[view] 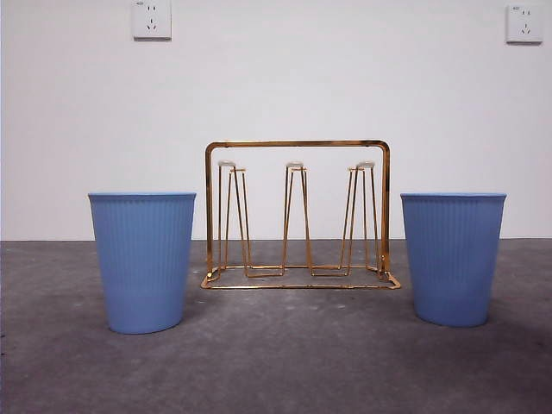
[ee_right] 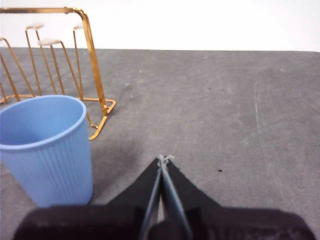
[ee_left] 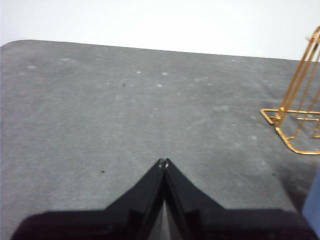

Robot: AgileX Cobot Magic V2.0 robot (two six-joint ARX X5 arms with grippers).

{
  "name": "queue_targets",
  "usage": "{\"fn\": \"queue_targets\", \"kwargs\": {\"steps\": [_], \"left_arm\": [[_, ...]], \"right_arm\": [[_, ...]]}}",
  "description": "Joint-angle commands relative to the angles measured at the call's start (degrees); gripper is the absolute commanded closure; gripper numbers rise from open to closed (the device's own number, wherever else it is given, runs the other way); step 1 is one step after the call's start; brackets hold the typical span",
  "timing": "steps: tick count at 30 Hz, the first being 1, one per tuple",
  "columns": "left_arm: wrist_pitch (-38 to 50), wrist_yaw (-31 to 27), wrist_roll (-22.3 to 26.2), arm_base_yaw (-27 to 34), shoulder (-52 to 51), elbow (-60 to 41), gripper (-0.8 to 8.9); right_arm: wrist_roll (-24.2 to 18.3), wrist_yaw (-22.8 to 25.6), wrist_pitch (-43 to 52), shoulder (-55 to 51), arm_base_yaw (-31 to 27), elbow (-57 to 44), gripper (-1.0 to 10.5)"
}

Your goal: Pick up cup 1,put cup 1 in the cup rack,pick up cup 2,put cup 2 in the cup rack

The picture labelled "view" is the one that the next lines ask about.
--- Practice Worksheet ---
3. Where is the blue ribbed plastic cup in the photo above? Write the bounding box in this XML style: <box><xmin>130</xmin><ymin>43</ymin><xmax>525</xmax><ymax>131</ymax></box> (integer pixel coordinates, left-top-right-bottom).
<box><xmin>399</xmin><ymin>192</ymin><xmax>508</xmax><ymax>328</ymax></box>
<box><xmin>87</xmin><ymin>191</ymin><xmax>198</xmax><ymax>336</ymax></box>

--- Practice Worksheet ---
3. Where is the gold wire cup rack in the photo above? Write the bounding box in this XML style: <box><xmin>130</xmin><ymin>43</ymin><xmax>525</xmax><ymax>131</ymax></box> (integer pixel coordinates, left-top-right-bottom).
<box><xmin>200</xmin><ymin>138</ymin><xmax>402</xmax><ymax>291</ymax></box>

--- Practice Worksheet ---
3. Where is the white wall power socket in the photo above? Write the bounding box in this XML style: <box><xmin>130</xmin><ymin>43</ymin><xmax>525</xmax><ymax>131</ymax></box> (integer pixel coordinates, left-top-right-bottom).
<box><xmin>505</xmin><ymin>4</ymin><xmax>544</xmax><ymax>45</ymax></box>
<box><xmin>131</xmin><ymin>0</ymin><xmax>173</xmax><ymax>42</ymax></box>

